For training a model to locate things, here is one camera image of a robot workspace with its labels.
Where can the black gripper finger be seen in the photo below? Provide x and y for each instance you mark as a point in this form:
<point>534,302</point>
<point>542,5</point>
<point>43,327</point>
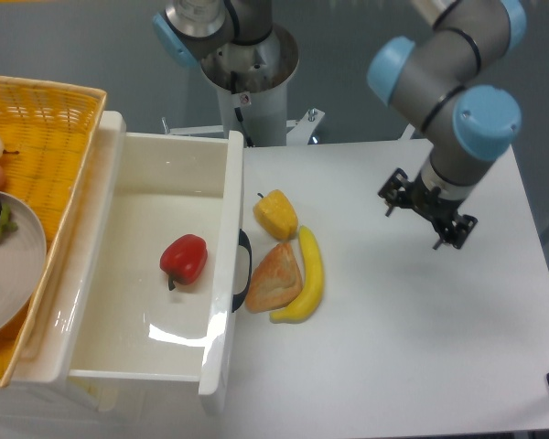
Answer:
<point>453,231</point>
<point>395,192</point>

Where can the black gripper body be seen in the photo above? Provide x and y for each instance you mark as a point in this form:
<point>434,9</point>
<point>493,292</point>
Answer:
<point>427,203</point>

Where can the red bell pepper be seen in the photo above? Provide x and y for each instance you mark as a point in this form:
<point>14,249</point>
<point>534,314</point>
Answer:
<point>184,260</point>

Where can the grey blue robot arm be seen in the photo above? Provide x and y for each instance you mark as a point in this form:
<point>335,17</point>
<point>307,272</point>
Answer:
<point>430,85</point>

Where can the yellow bell pepper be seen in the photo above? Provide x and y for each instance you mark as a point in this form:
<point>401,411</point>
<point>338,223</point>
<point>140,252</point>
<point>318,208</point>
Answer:
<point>275,213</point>

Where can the upper white drawer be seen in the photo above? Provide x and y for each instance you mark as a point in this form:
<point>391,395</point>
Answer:
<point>135,333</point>

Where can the white drawer cabinet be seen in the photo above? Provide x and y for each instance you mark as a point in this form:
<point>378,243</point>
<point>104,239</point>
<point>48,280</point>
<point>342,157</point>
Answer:
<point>42,401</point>

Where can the yellow banana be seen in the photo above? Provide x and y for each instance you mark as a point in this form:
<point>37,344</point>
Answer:
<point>311,295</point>

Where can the triangular pastry bread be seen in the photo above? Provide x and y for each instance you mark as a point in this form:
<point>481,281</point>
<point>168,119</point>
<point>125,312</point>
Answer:
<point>275,282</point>

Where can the yellow woven basket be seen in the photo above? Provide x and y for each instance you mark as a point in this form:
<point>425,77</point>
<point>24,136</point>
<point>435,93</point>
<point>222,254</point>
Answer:
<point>51,125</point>

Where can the grey plate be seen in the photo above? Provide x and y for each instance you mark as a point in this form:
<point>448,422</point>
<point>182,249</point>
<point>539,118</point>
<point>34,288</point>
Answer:
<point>22,257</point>

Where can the black drawer handle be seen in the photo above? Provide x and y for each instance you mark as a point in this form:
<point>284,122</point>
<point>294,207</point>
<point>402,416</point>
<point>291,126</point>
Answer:
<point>243,270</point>

